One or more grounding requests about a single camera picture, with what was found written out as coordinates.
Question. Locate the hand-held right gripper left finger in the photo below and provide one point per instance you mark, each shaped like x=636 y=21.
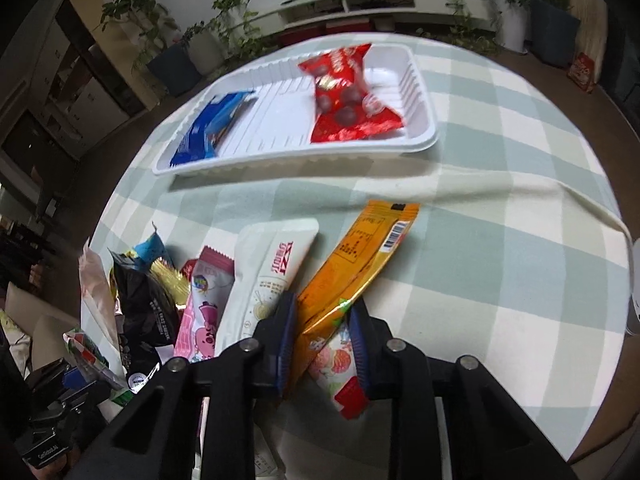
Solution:
x=284 y=345

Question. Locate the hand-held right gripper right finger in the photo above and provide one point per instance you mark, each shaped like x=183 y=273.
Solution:
x=359 y=355

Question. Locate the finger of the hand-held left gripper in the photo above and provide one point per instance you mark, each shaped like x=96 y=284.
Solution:
x=76 y=379

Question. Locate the white snack packet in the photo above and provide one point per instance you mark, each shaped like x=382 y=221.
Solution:
x=270 y=270

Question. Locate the pink snack packet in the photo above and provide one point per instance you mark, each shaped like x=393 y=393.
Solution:
x=205 y=310

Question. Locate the orange snack packet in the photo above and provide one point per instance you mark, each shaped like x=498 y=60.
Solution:
x=350 y=260

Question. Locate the black snack packet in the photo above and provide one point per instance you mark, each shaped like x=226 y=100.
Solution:
x=145 y=305

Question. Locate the blue yellow panda packet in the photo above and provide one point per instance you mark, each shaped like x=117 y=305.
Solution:
x=150 y=250

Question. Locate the white plastic tray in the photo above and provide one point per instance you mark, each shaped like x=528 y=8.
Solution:
x=280 y=125

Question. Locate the green red snack packet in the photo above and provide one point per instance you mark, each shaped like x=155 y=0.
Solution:
x=87 y=355

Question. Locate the white red fruit print packet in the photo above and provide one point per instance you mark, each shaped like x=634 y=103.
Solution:
x=334 y=365

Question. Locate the white packet with blue logo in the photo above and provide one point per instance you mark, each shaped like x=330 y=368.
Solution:
x=139 y=381

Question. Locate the pale translucent snack packet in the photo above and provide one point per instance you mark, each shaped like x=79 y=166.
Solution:
x=95 y=290

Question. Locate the blue snack packet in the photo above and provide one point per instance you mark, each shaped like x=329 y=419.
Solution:
x=205 y=130

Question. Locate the red chocolate ball packet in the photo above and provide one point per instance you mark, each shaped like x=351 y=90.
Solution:
x=350 y=115

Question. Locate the white round stool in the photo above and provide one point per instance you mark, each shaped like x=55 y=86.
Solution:
x=635 y=285

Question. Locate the leafy plant in blue pot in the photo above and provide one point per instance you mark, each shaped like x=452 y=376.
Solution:
x=172 y=70

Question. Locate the plant in white ribbed pot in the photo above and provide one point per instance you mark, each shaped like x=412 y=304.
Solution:
x=205 y=52

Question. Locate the trailing vine plant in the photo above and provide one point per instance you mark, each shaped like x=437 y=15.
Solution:
x=245 y=35
x=462 y=20

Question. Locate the red storage box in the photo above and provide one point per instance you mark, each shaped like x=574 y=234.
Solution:
x=347 y=26

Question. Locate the white television cabinet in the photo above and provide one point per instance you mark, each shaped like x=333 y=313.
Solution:
x=380 y=0

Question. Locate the small tree in white pot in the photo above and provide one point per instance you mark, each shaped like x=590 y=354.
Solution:
x=512 y=30

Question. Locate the red carton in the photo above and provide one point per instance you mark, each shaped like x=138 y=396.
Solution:
x=582 y=72

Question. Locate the large-leaf plant in blue pot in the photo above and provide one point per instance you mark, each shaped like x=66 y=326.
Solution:
x=552 y=32

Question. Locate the wooden wall cabinet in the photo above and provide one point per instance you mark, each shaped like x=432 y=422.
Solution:
x=100 y=95

